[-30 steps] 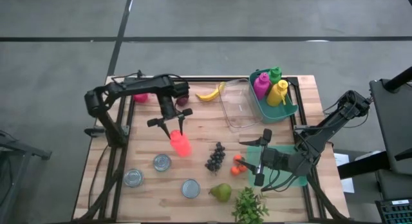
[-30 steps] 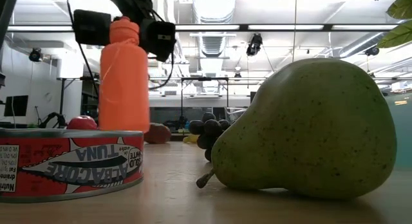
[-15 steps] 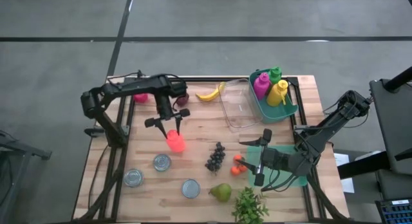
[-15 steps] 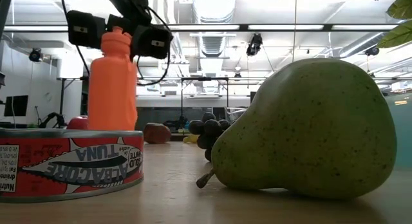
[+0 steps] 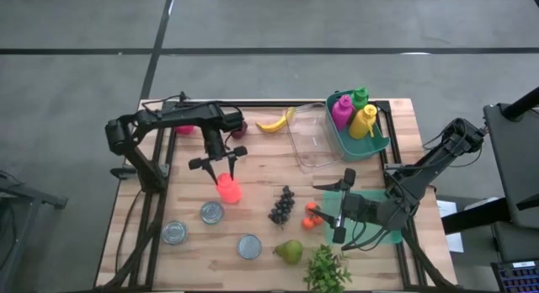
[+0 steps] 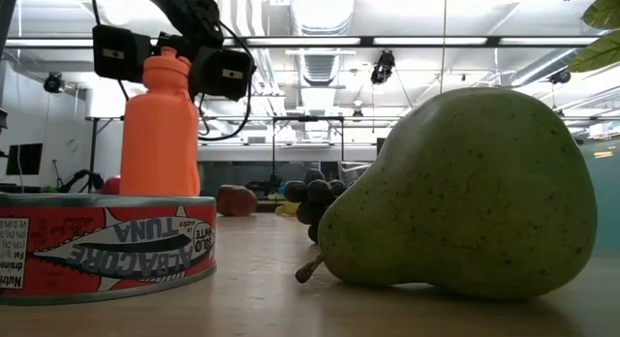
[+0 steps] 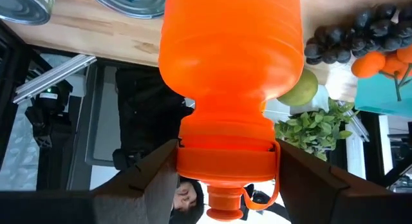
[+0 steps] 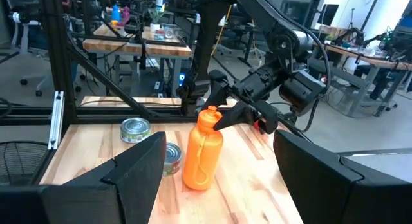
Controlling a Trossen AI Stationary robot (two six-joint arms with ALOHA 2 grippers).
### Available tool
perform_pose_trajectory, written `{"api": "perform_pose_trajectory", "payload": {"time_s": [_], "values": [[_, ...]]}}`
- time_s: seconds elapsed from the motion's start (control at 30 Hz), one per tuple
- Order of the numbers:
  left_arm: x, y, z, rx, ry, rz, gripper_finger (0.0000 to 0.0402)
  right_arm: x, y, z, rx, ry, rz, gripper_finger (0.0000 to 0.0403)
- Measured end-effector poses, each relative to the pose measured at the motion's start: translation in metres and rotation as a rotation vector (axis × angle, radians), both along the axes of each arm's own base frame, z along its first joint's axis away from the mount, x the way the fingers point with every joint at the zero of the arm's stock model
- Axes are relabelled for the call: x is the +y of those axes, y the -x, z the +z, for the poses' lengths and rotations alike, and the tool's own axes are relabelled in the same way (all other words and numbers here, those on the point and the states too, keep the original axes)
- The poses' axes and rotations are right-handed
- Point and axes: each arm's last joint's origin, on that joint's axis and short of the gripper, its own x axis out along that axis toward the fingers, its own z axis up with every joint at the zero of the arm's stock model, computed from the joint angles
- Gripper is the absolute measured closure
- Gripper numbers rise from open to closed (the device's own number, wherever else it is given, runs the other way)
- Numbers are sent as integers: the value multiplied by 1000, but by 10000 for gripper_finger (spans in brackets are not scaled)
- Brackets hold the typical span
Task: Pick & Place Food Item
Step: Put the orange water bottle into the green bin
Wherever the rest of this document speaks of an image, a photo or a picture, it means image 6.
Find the black ceiling spotlight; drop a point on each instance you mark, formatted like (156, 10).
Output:
(382, 66)
(53, 82)
(559, 75)

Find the silver ventilation duct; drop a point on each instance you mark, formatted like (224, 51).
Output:
(322, 17)

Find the green artificial plant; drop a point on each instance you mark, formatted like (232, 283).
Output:
(600, 51)

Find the dark red fruit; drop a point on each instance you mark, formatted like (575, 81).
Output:
(236, 200)

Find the dark purple grape bunch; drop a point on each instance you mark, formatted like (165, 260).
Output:
(315, 192)

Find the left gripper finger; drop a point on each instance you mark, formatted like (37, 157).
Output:
(218, 87)
(121, 66)

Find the black background table frame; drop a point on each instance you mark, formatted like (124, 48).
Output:
(310, 118)

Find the green pear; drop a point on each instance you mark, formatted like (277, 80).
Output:
(460, 196)

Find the black monitor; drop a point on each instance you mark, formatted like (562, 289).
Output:
(24, 159)

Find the black overhead light bar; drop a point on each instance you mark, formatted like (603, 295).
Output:
(494, 40)

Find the red label tuna can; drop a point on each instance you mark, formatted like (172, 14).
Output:
(97, 250)

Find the orange plastic squeeze bottle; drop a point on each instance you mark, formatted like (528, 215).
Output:
(160, 143)

